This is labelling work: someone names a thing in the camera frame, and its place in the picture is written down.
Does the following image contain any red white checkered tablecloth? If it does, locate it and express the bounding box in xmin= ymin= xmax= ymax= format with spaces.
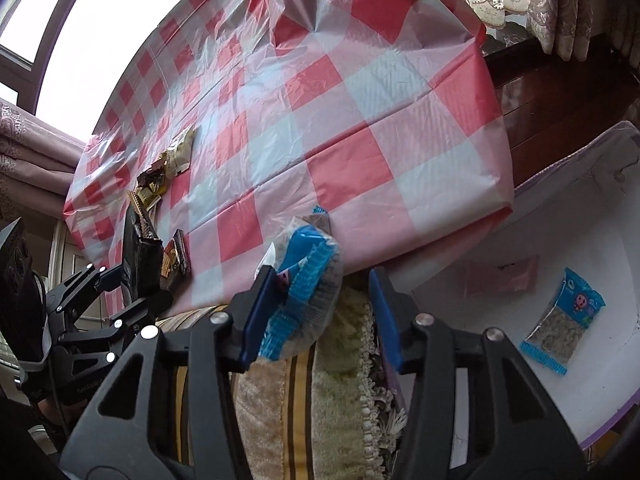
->
xmin=64 ymin=0 xmax=514 ymax=311

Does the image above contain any pink snack packet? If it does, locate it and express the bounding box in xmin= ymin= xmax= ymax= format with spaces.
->
xmin=463 ymin=256 xmax=539 ymax=298

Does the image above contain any white purple storage box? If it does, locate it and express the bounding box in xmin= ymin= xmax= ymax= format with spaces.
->
xmin=387 ymin=120 xmax=639 ymax=448

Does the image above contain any dark brown crumpled wrapper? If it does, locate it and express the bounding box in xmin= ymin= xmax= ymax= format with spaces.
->
xmin=137 ymin=154 xmax=167 ymax=194

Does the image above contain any pink curtain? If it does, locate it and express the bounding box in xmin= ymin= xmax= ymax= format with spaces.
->
xmin=0 ymin=101 xmax=84 ymax=221

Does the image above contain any yellow snack packet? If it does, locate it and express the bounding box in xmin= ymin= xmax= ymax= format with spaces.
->
xmin=134 ymin=180 xmax=167 ymax=211

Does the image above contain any white nut snack packet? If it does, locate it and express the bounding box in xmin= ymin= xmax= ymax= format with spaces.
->
xmin=165 ymin=126 xmax=198 ymax=180

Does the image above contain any black cracker snack pack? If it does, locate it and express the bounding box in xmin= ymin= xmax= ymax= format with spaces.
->
xmin=160 ymin=229 xmax=192 ymax=294

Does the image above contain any blue clear seed snack bag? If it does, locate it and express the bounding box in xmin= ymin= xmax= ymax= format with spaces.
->
xmin=259 ymin=206 xmax=344 ymax=361

